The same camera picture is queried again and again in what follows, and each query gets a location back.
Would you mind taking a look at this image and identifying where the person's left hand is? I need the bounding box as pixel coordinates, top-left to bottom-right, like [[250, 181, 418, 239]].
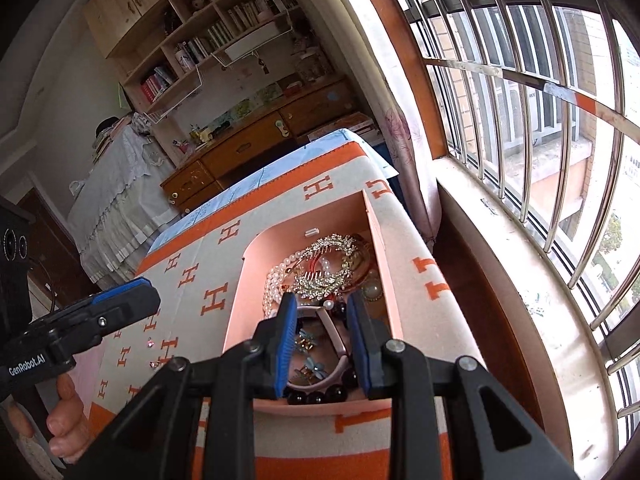
[[46, 374, 95, 465]]

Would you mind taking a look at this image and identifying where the wooden desk with drawers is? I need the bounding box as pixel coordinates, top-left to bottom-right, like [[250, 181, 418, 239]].
[[160, 75, 361, 213]]

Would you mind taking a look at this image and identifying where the pink jewelry box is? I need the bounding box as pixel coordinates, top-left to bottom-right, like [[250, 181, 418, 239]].
[[222, 189, 406, 417]]

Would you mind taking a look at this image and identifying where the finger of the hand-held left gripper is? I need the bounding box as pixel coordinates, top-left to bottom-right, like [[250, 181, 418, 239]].
[[50, 276, 162, 356]]

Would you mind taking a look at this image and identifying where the round pearl brooch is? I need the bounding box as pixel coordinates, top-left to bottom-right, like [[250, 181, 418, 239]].
[[362, 270, 386, 303]]

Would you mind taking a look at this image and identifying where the glass jar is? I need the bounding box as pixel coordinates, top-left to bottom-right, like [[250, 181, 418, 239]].
[[295, 47, 333, 83]]

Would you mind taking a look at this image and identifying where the pearl necklace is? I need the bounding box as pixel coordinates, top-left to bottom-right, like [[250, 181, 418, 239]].
[[262, 250, 311, 318]]

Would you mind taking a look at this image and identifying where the blue tree print sheet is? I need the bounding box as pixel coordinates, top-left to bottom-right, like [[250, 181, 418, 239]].
[[147, 129, 401, 256]]

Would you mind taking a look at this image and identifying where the orange and beige printed blanket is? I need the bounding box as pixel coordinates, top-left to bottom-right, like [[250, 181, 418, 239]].
[[87, 142, 486, 480]]

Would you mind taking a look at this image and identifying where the floral print curtain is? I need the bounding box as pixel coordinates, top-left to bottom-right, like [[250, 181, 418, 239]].
[[320, 0, 438, 246]]

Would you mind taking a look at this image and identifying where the white lace cloth cover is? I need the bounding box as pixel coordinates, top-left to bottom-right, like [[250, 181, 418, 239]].
[[67, 125, 183, 286]]

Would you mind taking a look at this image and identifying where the blue dragonfly hair clip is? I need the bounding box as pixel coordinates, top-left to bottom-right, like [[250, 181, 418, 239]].
[[292, 330, 331, 381]]

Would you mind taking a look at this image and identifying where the rhinestone hair comb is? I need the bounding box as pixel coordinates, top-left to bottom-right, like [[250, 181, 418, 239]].
[[290, 234, 366, 301]]

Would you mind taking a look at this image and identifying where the wooden bookshelf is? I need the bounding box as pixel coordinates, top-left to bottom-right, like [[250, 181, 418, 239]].
[[82, 0, 351, 126]]

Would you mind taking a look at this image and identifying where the pink wrist watch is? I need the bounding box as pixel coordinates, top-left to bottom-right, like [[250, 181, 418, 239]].
[[292, 302, 353, 393]]

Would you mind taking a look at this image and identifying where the black bead bracelet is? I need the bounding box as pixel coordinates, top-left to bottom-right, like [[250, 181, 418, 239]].
[[285, 300, 361, 406]]

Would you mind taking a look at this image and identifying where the stack of books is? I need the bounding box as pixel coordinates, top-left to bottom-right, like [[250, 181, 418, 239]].
[[307, 112, 386, 146]]

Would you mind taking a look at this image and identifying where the dark wooden door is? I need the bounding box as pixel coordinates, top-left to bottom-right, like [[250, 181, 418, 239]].
[[20, 190, 96, 306]]

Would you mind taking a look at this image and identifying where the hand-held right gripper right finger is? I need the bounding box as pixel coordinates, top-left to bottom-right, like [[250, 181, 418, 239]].
[[346, 290, 581, 480]]

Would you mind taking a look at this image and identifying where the metal window grille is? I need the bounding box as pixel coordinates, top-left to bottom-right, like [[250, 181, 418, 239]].
[[385, 0, 640, 456]]

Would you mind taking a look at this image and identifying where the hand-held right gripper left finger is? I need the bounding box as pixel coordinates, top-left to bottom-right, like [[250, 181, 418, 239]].
[[65, 291, 299, 480]]

